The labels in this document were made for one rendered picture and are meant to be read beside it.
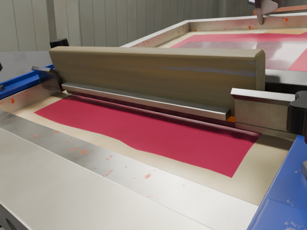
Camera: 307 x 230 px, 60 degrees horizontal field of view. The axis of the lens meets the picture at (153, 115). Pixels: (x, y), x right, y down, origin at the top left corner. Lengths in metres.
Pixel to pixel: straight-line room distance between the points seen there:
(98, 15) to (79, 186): 3.75
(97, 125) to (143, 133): 0.09
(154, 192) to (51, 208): 0.09
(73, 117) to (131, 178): 0.26
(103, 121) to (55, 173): 0.26
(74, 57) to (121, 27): 3.64
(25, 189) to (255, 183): 0.20
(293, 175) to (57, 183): 0.17
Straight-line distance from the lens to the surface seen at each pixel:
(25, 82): 0.62
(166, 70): 0.36
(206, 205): 0.21
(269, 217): 0.18
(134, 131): 0.39
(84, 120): 0.47
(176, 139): 0.35
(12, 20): 3.35
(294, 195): 0.21
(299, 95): 0.20
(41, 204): 0.18
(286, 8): 7.00
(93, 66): 0.47
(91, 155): 0.30
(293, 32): 0.85
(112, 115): 0.46
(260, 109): 0.30
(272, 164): 0.31
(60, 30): 3.38
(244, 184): 0.28
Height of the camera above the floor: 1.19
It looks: 15 degrees down
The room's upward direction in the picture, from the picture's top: straight up
